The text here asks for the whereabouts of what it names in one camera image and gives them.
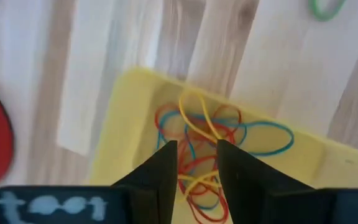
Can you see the red rubber band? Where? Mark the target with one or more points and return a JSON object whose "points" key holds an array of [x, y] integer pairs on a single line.
{"points": [[239, 116], [157, 118]]}

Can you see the yellow plastic bin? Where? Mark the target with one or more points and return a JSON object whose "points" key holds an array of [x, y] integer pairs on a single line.
{"points": [[129, 124]]}

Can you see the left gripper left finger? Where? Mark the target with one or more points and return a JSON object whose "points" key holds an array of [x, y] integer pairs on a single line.
{"points": [[154, 186]]}

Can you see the yellow rubber band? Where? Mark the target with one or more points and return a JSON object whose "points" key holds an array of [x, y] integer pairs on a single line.
{"points": [[197, 180], [181, 109]]}

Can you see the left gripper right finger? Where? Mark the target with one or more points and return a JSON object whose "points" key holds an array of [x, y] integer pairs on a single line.
{"points": [[247, 186]]}

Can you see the coloured rubber bands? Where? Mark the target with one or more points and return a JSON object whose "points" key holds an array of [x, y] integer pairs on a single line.
{"points": [[185, 165]]}

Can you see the blue rubber band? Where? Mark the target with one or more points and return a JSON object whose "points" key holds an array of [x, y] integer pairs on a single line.
{"points": [[291, 139], [189, 140], [162, 124]]}

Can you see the green rubber band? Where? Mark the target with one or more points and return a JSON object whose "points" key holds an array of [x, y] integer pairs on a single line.
{"points": [[317, 14]]}

